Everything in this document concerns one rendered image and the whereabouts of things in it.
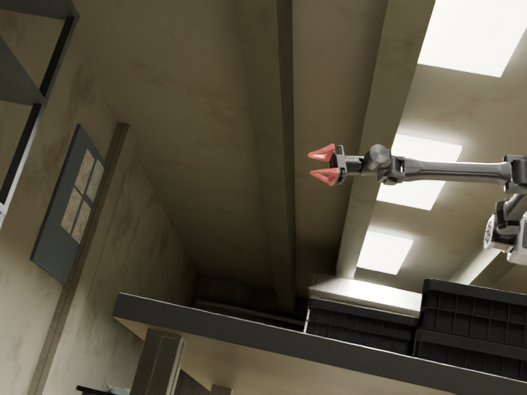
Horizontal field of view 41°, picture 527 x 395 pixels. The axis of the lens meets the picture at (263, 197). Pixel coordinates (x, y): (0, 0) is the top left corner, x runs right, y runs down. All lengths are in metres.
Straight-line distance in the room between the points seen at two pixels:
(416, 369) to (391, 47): 2.54
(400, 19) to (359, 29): 0.72
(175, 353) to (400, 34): 2.48
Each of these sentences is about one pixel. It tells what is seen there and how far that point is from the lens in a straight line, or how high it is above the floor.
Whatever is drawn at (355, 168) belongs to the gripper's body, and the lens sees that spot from 2.07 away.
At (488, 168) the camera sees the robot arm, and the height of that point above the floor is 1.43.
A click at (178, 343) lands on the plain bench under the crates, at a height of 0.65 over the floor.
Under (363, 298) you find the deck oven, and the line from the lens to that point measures 7.42.
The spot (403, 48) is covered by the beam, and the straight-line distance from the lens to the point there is 3.51.
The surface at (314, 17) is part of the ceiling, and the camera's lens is 4.00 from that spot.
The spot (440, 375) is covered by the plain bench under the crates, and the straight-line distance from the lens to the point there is 1.13.
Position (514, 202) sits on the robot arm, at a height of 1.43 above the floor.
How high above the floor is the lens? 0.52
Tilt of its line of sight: 19 degrees up
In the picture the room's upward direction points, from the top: 14 degrees clockwise
